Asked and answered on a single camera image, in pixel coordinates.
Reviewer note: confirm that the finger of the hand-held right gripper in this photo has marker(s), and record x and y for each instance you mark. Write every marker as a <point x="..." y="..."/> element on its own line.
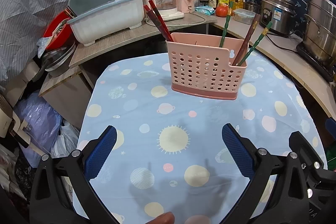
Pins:
<point x="331" y="126"/>
<point x="302" y="148"/>

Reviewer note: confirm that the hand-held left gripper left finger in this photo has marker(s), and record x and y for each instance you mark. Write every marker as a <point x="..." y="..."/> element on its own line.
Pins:
<point x="101" y="153"/>

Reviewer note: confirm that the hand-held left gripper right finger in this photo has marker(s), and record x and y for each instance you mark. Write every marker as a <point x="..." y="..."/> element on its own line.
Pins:
<point x="237" y="150"/>

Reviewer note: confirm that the pink perforated utensil basket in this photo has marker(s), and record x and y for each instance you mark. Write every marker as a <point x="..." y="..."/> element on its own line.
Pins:
<point x="199" y="69"/>

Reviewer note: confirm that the green chopstick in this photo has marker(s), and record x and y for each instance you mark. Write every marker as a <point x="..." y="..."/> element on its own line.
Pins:
<point x="226" y="22"/>
<point x="257" y="40"/>

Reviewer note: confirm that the brown chopstick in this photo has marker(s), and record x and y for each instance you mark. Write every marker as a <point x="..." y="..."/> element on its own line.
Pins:
<point x="246" y="37"/>

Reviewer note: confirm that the dark red chopstick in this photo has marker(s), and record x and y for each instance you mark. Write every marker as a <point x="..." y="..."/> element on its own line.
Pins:
<point x="160" y="18"/>

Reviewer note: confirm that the white plastic bag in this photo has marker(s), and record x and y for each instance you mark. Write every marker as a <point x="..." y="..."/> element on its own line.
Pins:
<point x="65" y="140"/>

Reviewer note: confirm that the blue planet print tablecloth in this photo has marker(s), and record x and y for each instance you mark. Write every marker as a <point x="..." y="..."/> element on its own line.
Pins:
<point x="199" y="113"/>

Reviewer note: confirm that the black induction cooker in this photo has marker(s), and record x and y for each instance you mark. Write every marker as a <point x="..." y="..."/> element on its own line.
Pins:
<point x="315" y="64"/>

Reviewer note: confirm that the purple plastic bag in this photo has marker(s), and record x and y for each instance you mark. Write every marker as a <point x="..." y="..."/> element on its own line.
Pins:
<point x="36" y="113"/>

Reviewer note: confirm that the light wooden counter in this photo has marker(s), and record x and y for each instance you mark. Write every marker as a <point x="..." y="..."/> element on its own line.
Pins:
<point x="278" y="56"/>

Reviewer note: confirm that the large steel steamer pot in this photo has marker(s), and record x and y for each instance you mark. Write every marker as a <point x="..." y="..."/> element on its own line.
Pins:
<point x="323" y="29"/>

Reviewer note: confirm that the dark frying pan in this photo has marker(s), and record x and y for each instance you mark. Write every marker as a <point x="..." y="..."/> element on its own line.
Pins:
<point x="56" y="61"/>

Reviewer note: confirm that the grey wooden shelf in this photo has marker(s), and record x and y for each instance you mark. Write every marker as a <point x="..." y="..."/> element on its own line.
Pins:
<point x="118" y="39"/>

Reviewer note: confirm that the steel rice cooker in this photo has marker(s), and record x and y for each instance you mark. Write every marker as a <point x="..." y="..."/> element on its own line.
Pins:
<point x="278" y="14"/>

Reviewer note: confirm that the red bowl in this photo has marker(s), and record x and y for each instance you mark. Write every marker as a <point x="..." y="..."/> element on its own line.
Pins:
<point x="56" y="27"/>

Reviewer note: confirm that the white and grey dish drainer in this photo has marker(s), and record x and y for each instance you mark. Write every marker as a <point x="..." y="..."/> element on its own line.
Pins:
<point x="105" y="19"/>

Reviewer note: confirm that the glass food container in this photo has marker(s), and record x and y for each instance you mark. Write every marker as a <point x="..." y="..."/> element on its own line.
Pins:
<point x="242" y="16"/>

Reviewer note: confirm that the red tomato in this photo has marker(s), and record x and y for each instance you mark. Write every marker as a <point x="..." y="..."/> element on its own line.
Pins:
<point x="221" y="10"/>

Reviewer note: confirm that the small steel pot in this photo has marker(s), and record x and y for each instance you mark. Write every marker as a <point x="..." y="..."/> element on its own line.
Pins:
<point x="252" y="6"/>

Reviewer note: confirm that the blue wipes packet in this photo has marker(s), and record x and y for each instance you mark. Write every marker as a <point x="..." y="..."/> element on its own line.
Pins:
<point x="204" y="10"/>

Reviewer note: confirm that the yellow seasoning packet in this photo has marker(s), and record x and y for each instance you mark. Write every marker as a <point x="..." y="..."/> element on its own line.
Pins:
<point x="223" y="0"/>

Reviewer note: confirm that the white glass kettle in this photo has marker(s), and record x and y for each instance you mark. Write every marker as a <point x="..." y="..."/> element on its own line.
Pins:
<point x="168" y="1"/>

